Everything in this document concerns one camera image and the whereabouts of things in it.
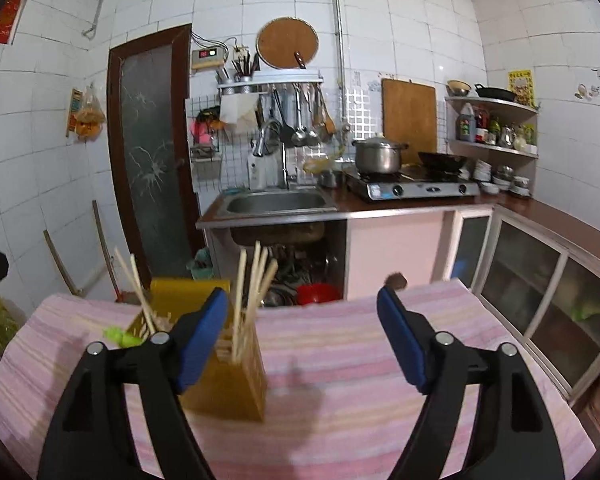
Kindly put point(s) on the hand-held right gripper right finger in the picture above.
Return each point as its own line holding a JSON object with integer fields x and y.
{"x": 402, "y": 345}

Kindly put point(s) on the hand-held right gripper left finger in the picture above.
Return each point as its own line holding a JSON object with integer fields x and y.
{"x": 205, "y": 340}

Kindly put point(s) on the yellow perforated utensil holder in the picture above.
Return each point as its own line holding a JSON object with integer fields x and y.
{"x": 230, "y": 390}

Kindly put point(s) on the wooden chopstick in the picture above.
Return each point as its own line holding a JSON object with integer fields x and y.
{"x": 265, "y": 287}
{"x": 252, "y": 275}
{"x": 134, "y": 290}
{"x": 261, "y": 272}
{"x": 143, "y": 291}

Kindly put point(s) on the green plastic utensil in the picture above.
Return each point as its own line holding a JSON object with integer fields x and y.
{"x": 120, "y": 336}

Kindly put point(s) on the metal cup with utensils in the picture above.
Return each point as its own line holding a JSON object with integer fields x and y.
{"x": 242, "y": 67}

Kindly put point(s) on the wooden stick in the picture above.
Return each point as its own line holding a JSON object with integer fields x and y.
{"x": 102, "y": 242}
{"x": 60, "y": 262}

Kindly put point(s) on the green plastic basket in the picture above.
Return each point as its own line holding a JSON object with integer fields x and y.
{"x": 201, "y": 267}

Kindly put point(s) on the pink striped tablecloth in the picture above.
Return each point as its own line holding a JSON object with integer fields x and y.
{"x": 330, "y": 385}

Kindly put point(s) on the red plastic basin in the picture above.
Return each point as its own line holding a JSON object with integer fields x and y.
{"x": 317, "y": 294}

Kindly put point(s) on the glass door cabinets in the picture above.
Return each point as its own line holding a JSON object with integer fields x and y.
{"x": 525, "y": 270}

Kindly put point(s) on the steel sink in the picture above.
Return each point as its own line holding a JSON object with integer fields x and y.
{"x": 275, "y": 204}

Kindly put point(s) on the steel gas stove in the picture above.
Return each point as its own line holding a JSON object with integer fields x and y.
{"x": 410, "y": 189}

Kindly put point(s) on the white water filter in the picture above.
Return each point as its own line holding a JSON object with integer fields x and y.
{"x": 256, "y": 172}

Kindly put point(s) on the hanging orange bag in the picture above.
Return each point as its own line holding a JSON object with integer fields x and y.
{"x": 89, "y": 120}

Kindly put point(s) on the brown glass door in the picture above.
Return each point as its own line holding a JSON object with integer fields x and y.
{"x": 150, "y": 160}

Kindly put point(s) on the black frying wok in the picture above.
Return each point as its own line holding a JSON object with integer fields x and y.
{"x": 442, "y": 161}

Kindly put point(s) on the steel cooking pot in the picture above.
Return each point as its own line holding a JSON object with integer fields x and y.
{"x": 377, "y": 157}

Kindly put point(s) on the stack of white bowls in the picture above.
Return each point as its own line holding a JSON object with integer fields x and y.
{"x": 482, "y": 170}

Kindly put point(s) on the brown kitchen counter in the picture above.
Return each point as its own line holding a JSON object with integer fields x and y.
{"x": 570, "y": 230}

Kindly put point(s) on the pink hanging item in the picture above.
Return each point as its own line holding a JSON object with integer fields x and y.
{"x": 202, "y": 130}

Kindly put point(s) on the steel faucet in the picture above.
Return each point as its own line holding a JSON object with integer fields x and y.
{"x": 267, "y": 132}

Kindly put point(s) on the black ladle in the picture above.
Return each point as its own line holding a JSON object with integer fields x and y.
{"x": 286, "y": 135}

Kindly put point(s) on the steel ladle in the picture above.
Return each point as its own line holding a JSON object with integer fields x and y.
{"x": 300, "y": 135}

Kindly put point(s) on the dark sauce bottle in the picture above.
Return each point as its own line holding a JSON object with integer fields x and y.
{"x": 465, "y": 125}

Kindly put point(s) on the wooden spatula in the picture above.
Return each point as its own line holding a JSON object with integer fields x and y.
{"x": 327, "y": 127}

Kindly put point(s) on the white hanging cloth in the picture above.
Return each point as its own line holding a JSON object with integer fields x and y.
{"x": 235, "y": 107}

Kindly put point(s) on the rectangular wooden cutting board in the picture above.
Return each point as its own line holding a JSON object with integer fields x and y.
{"x": 410, "y": 110}

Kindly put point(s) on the metal bowl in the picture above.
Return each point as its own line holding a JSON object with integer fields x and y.
{"x": 458, "y": 87}

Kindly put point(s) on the round wooden board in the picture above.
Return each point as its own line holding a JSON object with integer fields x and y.
{"x": 285, "y": 42}

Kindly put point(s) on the corner wall shelf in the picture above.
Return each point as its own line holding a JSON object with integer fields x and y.
{"x": 495, "y": 147}

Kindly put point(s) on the white wall utensil rack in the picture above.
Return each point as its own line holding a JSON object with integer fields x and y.
{"x": 285, "y": 77}

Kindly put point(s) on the wall controller with display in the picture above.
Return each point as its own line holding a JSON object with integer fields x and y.
{"x": 207, "y": 57}

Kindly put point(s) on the yellow wall poster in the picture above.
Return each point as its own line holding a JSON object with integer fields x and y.
{"x": 521, "y": 87}

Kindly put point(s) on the grey wall pipe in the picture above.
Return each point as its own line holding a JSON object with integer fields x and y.
{"x": 338, "y": 20}

